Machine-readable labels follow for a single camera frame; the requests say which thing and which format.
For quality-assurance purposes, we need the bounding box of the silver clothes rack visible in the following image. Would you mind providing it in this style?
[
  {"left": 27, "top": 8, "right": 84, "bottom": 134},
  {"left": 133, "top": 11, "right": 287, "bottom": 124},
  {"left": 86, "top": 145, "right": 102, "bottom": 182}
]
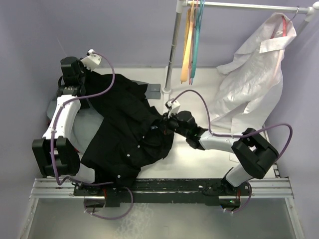
[{"left": 161, "top": 0, "right": 319, "bottom": 118}]

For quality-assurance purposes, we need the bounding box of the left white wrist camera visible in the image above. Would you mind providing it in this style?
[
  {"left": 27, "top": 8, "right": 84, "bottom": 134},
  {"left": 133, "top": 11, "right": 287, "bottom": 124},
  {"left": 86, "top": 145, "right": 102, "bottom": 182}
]
[{"left": 80, "top": 49, "right": 102, "bottom": 71}]

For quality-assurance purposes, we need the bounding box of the purple cable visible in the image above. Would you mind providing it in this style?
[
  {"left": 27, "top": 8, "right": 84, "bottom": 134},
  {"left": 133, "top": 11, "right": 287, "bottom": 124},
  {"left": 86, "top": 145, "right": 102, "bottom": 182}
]
[
  {"left": 171, "top": 89, "right": 294, "bottom": 215},
  {"left": 49, "top": 52, "right": 135, "bottom": 220}
]

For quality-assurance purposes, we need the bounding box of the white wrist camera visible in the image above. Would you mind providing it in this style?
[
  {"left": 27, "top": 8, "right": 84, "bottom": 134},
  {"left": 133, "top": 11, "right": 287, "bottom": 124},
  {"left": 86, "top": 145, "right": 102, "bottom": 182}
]
[
  {"left": 80, "top": 49, "right": 102, "bottom": 71},
  {"left": 165, "top": 99, "right": 180, "bottom": 118}
]

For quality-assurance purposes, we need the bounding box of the white hanging shirt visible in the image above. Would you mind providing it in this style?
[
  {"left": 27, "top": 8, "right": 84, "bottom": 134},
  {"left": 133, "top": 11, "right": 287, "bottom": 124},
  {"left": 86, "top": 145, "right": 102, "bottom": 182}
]
[{"left": 209, "top": 13, "right": 296, "bottom": 133}]

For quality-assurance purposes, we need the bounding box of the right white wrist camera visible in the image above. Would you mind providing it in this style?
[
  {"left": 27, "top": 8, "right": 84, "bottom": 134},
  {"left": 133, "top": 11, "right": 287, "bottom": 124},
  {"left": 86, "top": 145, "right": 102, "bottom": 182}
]
[{"left": 165, "top": 99, "right": 180, "bottom": 118}]

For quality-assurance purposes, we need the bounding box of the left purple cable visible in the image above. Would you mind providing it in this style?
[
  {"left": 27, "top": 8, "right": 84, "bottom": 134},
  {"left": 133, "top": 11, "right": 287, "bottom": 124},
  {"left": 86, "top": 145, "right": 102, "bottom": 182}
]
[{"left": 49, "top": 52, "right": 135, "bottom": 220}]

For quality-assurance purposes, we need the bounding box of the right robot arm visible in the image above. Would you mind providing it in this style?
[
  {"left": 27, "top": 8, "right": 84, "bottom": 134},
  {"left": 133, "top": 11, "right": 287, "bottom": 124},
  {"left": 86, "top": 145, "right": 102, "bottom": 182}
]
[{"left": 163, "top": 111, "right": 279, "bottom": 195}]

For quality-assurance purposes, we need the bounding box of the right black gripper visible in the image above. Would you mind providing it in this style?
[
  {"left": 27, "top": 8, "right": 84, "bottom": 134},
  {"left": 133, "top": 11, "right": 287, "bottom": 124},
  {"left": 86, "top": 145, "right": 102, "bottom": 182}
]
[{"left": 156, "top": 110, "right": 189, "bottom": 137}]

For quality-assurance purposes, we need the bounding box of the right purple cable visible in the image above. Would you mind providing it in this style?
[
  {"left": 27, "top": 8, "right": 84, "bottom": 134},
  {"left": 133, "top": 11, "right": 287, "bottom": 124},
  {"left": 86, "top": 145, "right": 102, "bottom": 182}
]
[{"left": 171, "top": 89, "right": 294, "bottom": 215}]

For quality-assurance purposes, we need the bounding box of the teal hanger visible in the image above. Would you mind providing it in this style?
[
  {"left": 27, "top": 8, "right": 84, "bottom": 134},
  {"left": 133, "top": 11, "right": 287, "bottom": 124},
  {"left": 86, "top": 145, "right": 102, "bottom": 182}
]
[{"left": 191, "top": 0, "right": 205, "bottom": 84}]

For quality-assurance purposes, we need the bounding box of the black button shirt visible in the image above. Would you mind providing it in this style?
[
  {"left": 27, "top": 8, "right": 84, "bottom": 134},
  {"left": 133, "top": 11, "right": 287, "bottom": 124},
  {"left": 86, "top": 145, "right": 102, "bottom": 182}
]
[{"left": 81, "top": 72, "right": 174, "bottom": 187}]

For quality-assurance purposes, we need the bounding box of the pink hanger under white shirt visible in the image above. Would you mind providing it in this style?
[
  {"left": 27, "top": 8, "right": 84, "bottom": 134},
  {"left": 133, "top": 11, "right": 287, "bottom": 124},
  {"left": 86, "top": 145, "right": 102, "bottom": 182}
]
[{"left": 271, "top": 6, "right": 300, "bottom": 63}]

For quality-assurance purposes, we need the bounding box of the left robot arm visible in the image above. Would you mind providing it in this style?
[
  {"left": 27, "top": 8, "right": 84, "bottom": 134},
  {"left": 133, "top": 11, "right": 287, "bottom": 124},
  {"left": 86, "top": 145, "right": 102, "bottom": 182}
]
[{"left": 32, "top": 57, "right": 103, "bottom": 195}]

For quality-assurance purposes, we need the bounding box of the aluminium frame rail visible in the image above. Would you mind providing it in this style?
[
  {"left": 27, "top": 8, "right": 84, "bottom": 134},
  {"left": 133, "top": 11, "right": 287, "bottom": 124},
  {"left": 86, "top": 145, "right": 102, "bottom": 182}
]
[{"left": 30, "top": 178, "right": 294, "bottom": 199}]

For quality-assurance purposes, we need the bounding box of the orange hanger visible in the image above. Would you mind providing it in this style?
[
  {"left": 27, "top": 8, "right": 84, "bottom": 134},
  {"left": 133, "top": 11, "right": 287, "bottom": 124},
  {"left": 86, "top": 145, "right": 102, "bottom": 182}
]
[{"left": 180, "top": 1, "right": 194, "bottom": 84}]

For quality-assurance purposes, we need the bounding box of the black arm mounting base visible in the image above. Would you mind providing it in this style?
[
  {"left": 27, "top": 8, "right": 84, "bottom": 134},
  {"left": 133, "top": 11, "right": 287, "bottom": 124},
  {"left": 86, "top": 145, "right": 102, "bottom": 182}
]
[{"left": 74, "top": 179, "right": 249, "bottom": 207}]

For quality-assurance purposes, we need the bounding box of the grey shirt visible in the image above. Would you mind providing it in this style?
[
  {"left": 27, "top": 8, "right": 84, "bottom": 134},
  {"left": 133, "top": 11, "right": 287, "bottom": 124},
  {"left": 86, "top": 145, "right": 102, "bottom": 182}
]
[{"left": 42, "top": 95, "right": 103, "bottom": 153}]

